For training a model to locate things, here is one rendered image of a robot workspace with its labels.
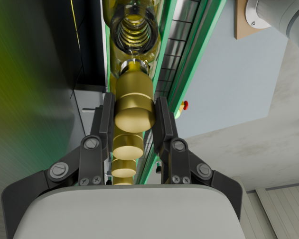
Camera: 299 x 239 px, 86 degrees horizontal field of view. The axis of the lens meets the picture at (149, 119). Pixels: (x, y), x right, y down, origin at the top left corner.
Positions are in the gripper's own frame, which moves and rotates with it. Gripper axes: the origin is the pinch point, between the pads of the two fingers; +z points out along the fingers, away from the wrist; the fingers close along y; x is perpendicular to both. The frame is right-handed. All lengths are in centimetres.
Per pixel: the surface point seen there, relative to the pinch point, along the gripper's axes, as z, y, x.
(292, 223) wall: 25, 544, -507
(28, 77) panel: 9.1, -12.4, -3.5
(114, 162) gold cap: 1.5, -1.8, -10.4
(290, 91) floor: 134, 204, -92
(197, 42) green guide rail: 22.4, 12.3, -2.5
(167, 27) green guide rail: 20.0, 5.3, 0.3
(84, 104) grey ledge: 28.5, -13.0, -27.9
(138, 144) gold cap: 0.7, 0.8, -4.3
